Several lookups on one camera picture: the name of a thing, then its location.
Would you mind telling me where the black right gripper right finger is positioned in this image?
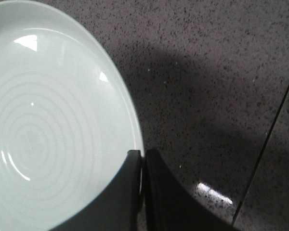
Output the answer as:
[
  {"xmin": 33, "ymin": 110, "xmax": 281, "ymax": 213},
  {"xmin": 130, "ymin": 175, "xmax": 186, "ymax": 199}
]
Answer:
[{"xmin": 144, "ymin": 149, "xmax": 236, "ymax": 231}]

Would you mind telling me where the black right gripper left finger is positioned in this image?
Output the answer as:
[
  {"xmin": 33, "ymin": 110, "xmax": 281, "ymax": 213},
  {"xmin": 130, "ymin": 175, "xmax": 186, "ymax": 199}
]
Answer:
[{"xmin": 52, "ymin": 150, "xmax": 142, "ymax": 231}]

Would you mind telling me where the light green round plate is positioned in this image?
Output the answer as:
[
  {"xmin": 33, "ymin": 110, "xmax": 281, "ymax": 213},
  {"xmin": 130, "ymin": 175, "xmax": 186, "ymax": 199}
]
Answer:
[{"xmin": 0, "ymin": 0, "xmax": 144, "ymax": 231}]

